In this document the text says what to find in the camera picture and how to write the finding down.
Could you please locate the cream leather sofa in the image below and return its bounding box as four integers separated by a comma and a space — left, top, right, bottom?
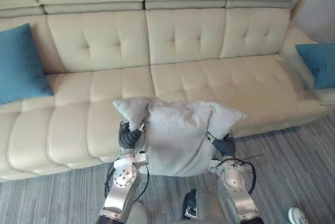
0, 0, 328, 182

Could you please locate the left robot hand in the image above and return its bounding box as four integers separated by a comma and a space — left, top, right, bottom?
118, 120, 146, 150

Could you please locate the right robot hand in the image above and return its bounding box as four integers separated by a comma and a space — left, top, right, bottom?
206, 129, 236, 158

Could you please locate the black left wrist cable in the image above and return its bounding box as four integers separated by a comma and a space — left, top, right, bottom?
103, 161, 151, 209

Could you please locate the white shoe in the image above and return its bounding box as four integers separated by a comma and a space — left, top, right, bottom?
288, 207, 312, 224

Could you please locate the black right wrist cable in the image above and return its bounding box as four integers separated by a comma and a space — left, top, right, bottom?
230, 154, 265, 196

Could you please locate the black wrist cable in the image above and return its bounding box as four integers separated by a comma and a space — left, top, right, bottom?
103, 161, 151, 209
230, 154, 265, 196

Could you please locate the blue square cushion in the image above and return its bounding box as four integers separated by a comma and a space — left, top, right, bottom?
0, 23, 54, 106
295, 43, 335, 90

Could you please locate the light grey cushion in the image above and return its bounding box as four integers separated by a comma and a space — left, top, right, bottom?
112, 97, 248, 177

